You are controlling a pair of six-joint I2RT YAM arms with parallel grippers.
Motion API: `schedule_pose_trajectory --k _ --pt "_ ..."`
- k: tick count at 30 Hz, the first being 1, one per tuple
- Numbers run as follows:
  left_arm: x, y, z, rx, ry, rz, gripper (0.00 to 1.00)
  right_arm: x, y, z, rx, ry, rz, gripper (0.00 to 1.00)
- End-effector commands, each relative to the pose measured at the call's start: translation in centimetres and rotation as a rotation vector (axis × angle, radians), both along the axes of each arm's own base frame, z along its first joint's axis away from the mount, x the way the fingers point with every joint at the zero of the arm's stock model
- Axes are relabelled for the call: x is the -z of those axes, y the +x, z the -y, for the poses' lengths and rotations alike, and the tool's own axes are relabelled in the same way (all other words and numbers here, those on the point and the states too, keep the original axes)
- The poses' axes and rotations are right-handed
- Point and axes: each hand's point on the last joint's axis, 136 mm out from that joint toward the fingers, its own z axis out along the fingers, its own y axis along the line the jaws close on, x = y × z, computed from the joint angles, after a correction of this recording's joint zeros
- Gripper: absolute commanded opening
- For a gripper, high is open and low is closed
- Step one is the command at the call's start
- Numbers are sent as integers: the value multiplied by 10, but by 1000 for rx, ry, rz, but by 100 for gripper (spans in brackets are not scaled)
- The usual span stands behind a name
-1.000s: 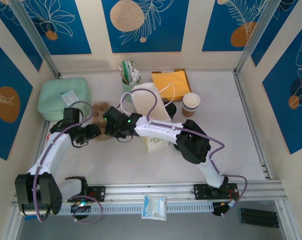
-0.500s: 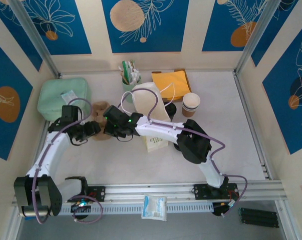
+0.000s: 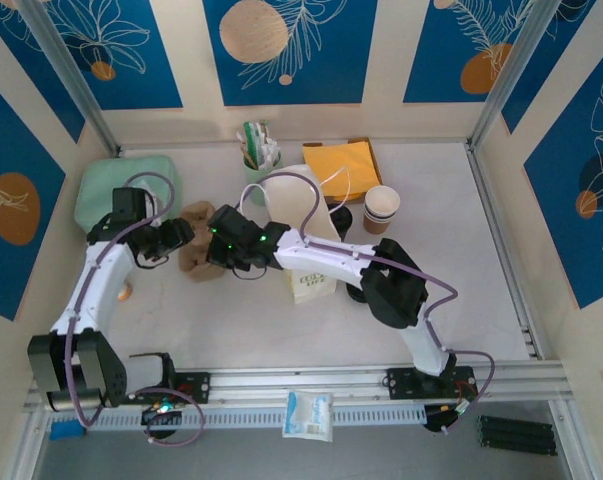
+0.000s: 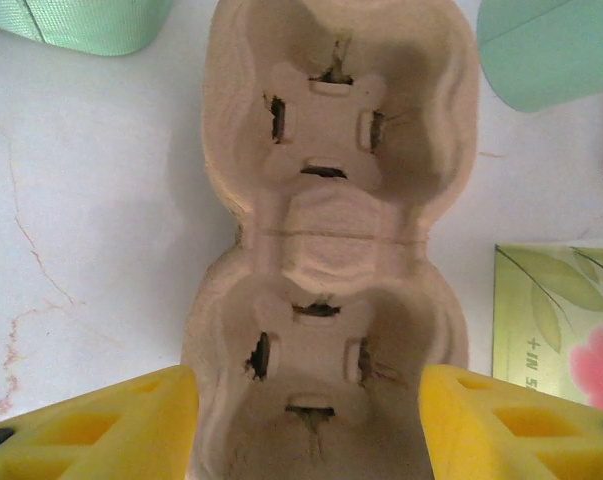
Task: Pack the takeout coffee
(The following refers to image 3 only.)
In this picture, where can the brown pulp cup carrier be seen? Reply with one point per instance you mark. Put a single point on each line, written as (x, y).
(201, 267)
(198, 212)

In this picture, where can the white paper takeout bag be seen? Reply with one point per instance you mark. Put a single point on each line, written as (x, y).
(291, 200)

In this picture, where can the black paper coffee cup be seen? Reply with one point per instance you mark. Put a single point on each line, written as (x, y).
(342, 234)

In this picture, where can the black plastic cup lid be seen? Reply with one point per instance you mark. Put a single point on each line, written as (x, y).
(343, 216)

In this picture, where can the brown white paper cup stack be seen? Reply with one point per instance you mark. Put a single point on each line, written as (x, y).
(381, 205)

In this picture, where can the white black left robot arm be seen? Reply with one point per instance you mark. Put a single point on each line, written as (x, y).
(96, 285)

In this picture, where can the green plastic container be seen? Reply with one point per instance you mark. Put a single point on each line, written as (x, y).
(101, 175)

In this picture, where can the mint green holder cup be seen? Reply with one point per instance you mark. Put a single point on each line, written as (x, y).
(256, 187)

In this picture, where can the orange capped small bottle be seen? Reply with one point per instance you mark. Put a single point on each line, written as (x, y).
(125, 292)

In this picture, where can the wooden stirrer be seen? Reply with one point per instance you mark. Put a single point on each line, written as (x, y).
(264, 131)
(246, 152)

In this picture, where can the green white sachet stick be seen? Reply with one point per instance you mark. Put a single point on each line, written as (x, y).
(251, 137)

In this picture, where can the black cup lid stack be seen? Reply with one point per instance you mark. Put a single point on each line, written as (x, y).
(356, 296)

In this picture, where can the yellow napkin stack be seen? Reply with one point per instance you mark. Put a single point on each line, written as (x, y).
(346, 165)

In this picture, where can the brown cardboard napkin tray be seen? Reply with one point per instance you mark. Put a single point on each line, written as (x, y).
(376, 165)

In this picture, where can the white blue plastic packet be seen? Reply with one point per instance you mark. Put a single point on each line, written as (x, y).
(308, 415)

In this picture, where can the blue plastic clip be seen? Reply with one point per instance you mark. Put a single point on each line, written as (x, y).
(63, 432)

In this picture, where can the black ribbed block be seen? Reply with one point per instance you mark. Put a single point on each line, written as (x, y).
(516, 435)

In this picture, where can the aluminium frame post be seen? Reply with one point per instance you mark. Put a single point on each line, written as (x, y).
(512, 75)
(73, 75)

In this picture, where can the aluminium front rail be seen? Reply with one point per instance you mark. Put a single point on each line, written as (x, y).
(281, 382)

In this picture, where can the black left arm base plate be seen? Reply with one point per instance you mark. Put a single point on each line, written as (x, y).
(196, 387)

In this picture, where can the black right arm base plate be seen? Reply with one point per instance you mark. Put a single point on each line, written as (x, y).
(401, 384)

